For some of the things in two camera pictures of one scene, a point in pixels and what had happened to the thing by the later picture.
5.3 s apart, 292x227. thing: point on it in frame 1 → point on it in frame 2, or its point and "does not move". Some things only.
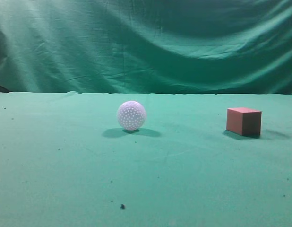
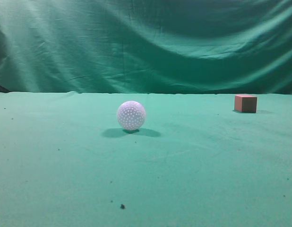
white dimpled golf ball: (131, 115) does not move
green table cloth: (62, 159) does not move
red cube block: (244, 121) → (245, 103)
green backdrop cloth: (170, 47) does not move
